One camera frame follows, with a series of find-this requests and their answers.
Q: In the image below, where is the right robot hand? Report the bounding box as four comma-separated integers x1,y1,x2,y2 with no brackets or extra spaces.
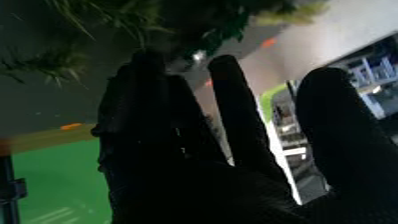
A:
90,49,398,224

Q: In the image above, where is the black stand pole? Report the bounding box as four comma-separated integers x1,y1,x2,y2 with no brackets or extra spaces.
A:
0,154,29,224

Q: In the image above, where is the dark mat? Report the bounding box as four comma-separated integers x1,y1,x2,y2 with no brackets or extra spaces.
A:
0,0,287,138

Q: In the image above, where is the green sprig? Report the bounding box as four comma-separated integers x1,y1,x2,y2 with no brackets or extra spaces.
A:
0,49,91,88

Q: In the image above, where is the bunch of green sprigs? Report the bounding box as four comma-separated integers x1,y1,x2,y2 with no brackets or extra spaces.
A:
47,0,331,63

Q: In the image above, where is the white sheet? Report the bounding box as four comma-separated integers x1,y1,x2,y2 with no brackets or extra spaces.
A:
278,0,398,73

